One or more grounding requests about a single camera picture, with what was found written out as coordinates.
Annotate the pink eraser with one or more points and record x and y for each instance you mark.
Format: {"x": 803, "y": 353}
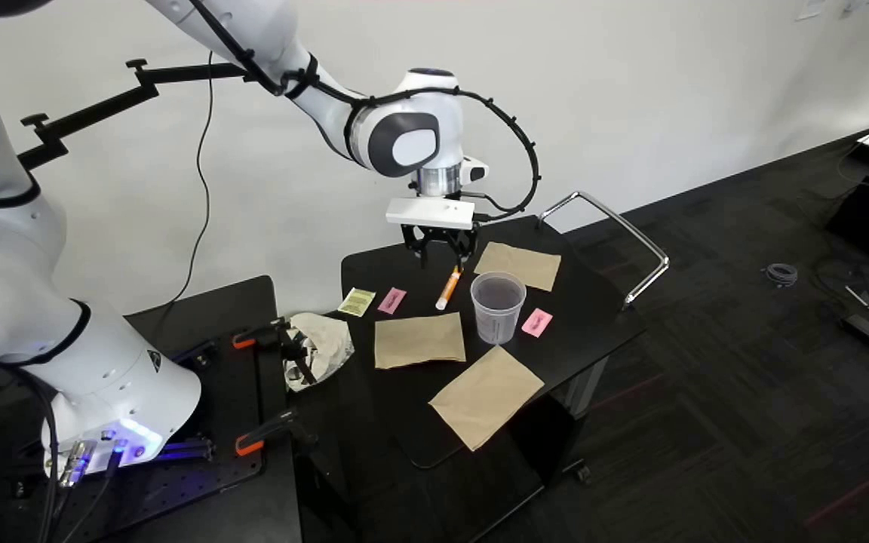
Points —
{"x": 389, "y": 298}
{"x": 534, "y": 321}

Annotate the clear plastic cup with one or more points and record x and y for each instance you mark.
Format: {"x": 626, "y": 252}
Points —
{"x": 499, "y": 317}

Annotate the black table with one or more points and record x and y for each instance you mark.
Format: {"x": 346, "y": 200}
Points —
{"x": 385, "y": 431}

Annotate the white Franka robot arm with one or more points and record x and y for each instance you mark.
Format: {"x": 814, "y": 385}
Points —
{"x": 0, "y": 252}

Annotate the small dark floor item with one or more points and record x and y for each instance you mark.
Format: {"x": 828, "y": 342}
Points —
{"x": 778, "y": 273}

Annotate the pink eraser left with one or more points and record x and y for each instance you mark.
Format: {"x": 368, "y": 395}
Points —
{"x": 389, "y": 298}

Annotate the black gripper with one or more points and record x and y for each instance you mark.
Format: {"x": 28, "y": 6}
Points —
{"x": 439, "y": 235}

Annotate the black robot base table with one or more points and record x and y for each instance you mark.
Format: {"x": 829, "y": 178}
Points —
{"x": 213, "y": 500}

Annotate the pink eraser right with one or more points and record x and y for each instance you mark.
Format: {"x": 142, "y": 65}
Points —
{"x": 534, "y": 321}

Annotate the orange marker with white cap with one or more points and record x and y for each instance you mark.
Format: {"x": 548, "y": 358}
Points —
{"x": 447, "y": 286}

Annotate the brown paper sheet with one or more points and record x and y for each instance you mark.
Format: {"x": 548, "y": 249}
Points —
{"x": 520, "y": 263}
{"x": 483, "y": 394}
{"x": 421, "y": 338}

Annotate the crumpled white bag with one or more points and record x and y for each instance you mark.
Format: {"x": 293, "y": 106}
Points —
{"x": 317, "y": 347}

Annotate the yellow sticky note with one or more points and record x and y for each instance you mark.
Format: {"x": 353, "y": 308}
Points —
{"x": 357, "y": 303}

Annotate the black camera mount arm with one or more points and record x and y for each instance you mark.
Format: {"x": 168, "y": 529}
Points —
{"x": 91, "y": 106}

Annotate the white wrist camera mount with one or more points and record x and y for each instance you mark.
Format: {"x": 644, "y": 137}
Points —
{"x": 428, "y": 213}

